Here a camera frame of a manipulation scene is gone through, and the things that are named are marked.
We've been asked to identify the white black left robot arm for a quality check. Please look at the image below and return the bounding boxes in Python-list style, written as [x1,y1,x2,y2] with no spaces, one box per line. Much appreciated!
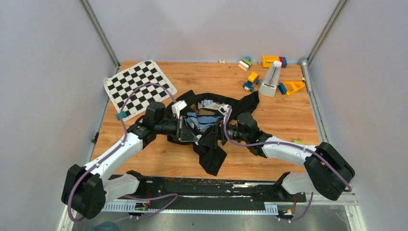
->
[61,100,187,219]

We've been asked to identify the black printed t-shirt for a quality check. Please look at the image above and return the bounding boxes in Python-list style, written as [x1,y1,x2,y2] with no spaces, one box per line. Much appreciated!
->
[172,90,260,176]

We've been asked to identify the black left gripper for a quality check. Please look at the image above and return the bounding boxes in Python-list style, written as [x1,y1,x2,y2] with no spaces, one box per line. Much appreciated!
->
[155,115,198,142]

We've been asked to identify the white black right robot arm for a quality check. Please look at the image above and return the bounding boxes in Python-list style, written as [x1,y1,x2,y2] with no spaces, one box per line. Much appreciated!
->
[199,113,356,201]

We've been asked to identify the black white checkerboard mat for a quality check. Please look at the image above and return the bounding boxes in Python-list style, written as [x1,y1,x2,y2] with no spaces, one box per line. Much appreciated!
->
[103,61,178,121]

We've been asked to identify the small green block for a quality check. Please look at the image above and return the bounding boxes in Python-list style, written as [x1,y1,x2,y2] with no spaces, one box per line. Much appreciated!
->
[293,140,305,145]

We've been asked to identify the white metronome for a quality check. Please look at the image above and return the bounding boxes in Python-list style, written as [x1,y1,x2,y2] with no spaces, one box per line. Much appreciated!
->
[258,61,282,97]

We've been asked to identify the orange triangular toy piece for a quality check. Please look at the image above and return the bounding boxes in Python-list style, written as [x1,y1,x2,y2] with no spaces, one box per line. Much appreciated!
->
[283,81,306,96]

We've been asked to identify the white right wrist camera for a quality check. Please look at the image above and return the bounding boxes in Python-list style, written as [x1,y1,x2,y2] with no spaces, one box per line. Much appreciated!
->
[218,103,232,116]

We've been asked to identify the red blue toy brick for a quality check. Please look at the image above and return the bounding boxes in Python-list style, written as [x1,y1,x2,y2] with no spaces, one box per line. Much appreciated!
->
[279,56,288,68]

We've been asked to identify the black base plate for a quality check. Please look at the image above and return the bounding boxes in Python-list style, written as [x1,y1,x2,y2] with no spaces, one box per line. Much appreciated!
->
[132,177,306,211]

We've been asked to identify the yellow toy brick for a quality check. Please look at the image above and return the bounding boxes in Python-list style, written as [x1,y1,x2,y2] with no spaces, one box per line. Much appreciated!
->
[262,56,281,68]

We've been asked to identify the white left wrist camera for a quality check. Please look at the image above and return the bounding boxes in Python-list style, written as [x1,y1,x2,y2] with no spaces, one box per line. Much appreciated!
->
[171,100,187,119]

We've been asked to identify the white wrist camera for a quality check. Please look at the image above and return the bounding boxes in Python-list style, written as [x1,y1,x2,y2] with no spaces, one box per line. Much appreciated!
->
[171,100,187,119]
[218,103,232,116]

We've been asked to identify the white green toy bricks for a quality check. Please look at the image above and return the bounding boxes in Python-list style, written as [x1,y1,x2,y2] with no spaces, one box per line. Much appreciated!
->
[238,56,253,71]

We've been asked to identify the grey metal pipe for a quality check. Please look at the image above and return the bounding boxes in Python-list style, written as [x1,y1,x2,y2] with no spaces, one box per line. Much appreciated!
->
[299,58,313,94]

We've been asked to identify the yellow blue toy car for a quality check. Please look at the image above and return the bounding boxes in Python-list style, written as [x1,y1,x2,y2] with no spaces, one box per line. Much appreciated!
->
[243,72,261,92]

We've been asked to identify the teal small block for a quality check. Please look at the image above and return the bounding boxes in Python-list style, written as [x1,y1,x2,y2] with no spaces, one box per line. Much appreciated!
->
[115,113,122,120]

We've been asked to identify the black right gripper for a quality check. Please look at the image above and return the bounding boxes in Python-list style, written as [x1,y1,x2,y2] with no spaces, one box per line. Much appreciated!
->
[200,117,249,149]

